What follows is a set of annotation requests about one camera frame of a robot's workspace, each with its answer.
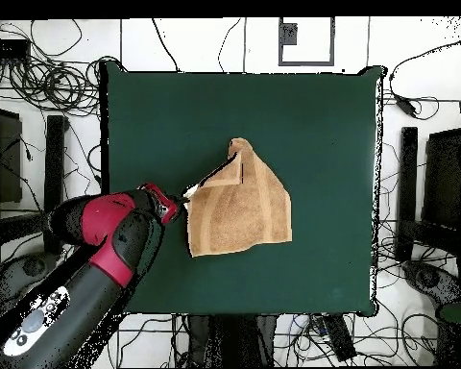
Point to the orange terry towel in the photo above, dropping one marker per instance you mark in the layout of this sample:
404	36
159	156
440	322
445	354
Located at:
246	215

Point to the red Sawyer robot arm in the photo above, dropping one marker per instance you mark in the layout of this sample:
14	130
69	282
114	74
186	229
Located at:
100	276

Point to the dark green table cloth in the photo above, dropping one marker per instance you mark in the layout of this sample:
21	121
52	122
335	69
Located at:
311	134

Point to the wide black power strip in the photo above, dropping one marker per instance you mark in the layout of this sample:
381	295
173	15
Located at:
340	338

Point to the black rectangular box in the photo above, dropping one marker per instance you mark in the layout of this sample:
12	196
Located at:
7	49

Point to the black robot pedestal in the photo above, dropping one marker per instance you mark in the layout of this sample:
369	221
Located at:
234	342

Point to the grey square frame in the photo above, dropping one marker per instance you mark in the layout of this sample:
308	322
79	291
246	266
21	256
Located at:
288	34

